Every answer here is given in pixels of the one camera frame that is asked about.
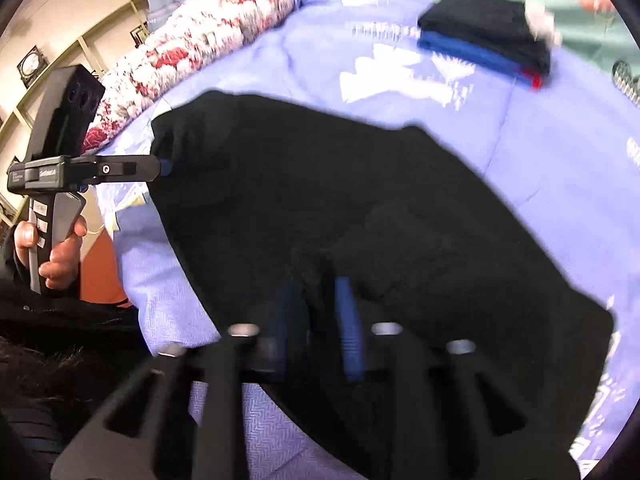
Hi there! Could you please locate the folded black pants grey waistband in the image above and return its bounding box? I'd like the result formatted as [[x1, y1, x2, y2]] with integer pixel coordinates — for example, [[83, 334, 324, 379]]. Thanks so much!
[[417, 0, 563, 78]]

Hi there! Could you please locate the floral pillow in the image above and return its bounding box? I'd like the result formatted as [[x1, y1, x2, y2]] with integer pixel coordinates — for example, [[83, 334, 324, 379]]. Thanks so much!
[[82, 0, 300, 153]]

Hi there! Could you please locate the person's left forearm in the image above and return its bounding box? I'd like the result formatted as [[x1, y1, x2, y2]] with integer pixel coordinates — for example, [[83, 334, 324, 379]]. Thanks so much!
[[0, 230, 143, 351]]

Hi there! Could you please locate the person's left hand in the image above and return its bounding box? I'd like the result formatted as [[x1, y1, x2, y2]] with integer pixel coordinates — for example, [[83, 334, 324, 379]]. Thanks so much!
[[12, 217, 89, 292]]

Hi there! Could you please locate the purple printed bed sheet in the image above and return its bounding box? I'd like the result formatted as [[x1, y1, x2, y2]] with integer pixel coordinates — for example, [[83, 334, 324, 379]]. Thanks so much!
[[92, 0, 640, 480]]

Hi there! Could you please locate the person's dark clothing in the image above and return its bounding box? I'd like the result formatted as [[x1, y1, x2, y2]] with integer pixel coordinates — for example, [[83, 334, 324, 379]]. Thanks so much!
[[0, 330, 161, 480]]

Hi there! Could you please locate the small framed picture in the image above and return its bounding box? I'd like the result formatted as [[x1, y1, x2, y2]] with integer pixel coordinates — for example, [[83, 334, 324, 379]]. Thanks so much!
[[17, 45, 48, 88]]

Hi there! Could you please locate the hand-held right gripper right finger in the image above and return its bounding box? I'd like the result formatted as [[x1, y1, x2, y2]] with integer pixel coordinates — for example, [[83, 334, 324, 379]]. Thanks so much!
[[332, 275, 581, 480]]

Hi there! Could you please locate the folded blue red garment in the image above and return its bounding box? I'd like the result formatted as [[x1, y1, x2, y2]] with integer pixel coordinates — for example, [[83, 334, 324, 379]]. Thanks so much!
[[417, 30, 546, 92]]

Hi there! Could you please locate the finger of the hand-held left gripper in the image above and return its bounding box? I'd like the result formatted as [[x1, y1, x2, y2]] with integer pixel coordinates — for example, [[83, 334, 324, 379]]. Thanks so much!
[[75, 154, 174, 182]]

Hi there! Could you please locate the cream wall shelf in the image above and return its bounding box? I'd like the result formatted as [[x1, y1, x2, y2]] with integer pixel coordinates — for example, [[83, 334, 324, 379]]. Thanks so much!
[[0, 0, 151, 221]]

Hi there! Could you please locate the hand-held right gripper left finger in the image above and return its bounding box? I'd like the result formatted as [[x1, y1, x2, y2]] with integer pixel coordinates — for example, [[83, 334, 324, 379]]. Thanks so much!
[[50, 277, 311, 480]]

